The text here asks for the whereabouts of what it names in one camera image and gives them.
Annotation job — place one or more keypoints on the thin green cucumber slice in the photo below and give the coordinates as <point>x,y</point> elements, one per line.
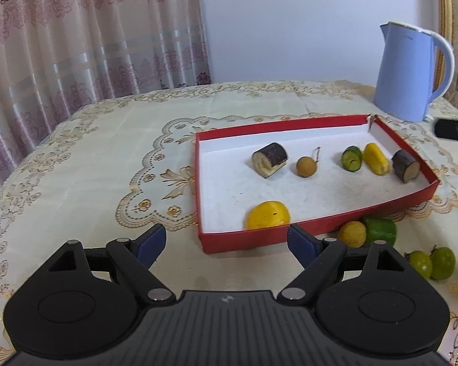
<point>352,159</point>

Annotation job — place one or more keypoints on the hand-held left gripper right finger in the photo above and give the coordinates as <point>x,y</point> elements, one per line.
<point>303,244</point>

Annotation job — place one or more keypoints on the dark eggplant chunk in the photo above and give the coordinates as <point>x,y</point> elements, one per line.
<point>271,158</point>
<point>404,166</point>

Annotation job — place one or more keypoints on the black flat device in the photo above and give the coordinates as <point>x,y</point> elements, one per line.
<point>454,129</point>

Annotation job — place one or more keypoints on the small yellow fruit piece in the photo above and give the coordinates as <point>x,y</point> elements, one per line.
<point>376,159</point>

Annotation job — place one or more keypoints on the light blue electric kettle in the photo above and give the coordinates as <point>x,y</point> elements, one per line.
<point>408,76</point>

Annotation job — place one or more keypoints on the red cardboard tray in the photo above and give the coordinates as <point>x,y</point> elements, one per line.
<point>328,190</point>

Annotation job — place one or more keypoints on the large yellow fruit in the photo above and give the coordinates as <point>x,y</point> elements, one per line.
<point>268,215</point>

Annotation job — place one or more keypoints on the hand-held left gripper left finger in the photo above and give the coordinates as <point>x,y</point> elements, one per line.
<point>150,246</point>

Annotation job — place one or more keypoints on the brown longan with stem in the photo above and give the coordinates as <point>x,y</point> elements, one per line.
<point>305,166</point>

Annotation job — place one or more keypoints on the thick green cucumber piece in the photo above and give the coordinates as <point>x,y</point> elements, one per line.
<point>382,230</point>

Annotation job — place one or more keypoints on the gold ornate frame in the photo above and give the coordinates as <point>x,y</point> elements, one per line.
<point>446,15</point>

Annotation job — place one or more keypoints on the pink patterned curtain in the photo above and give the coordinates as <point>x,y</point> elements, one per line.
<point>84,45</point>

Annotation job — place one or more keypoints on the green tomato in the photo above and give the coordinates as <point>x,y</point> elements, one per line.
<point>420,265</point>
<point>443,263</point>

